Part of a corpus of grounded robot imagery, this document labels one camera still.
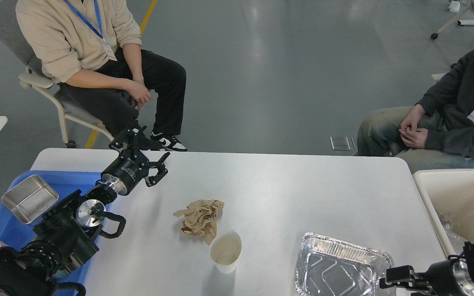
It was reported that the white paper cup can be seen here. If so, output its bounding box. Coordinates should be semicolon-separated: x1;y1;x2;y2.
208;230;242;274

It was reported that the metal floor socket plate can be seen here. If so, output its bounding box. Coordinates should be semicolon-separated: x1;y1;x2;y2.
330;136;358;150

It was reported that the aluminium foil tray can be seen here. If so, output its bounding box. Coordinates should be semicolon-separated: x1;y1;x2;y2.
295;232;396;296

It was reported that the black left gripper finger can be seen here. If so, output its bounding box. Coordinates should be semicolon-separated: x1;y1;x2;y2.
144;152;170;187
109;129;147;159

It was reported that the crumpled brown paper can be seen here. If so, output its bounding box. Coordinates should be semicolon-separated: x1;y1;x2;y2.
173;200;225;245

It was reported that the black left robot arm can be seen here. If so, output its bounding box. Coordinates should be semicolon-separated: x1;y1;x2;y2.
0;129;170;296

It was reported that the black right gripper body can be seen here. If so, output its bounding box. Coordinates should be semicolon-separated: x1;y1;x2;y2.
424;260;472;296

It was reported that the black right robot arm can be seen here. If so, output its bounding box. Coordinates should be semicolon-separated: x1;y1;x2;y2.
379;241;474;296

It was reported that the grey office chair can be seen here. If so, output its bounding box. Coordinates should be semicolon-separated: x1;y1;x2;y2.
0;0;113;148

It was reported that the person in beige sweater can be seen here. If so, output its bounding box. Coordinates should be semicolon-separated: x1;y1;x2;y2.
15;0;187;152

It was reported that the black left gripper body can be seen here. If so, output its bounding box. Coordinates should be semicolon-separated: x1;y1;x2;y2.
100;154;156;196

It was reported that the white plastic bin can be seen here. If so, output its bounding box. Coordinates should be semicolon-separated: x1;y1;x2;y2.
413;169;474;256

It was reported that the stainless steel rectangular tin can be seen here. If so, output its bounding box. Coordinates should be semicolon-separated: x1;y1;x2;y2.
2;175;59;224

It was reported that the person in dark hoodie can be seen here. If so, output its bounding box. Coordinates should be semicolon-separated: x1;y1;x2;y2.
357;49;474;173

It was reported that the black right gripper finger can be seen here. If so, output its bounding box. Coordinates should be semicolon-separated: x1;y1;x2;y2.
379;265;431;290

